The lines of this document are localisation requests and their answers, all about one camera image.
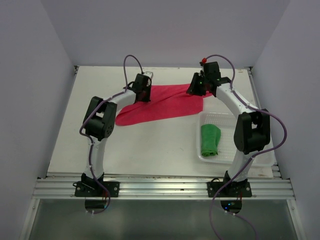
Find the clear plastic tray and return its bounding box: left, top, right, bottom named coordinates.
left=194, top=111, right=275, bottom=167

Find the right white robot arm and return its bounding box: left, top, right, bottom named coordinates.
left=186, top=58, right=271, bottom=197

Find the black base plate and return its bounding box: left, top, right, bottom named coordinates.
left=206, top=181, right=253, bottom=198
left=72, top=181, right=120, bottom=198

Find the pink towel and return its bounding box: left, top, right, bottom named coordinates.
left=115, top=84, right=209, bottom=126

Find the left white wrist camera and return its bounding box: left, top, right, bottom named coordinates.
left=143, top=71, right=154, bottom=80

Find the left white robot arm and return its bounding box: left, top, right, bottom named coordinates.
left=75, top=71, right=154, bottom=197

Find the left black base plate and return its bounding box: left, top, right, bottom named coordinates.
left=72, top=181, right=120, bottom=198

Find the green towel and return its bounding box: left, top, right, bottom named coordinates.
left=200, top=124, right=221, bottom=157

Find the aluminium mounting rail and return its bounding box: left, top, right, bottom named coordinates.
left=32, top=175, right=295, bottom=200

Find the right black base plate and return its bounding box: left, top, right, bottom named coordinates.
left=206, top=181, right=253, bottom=198

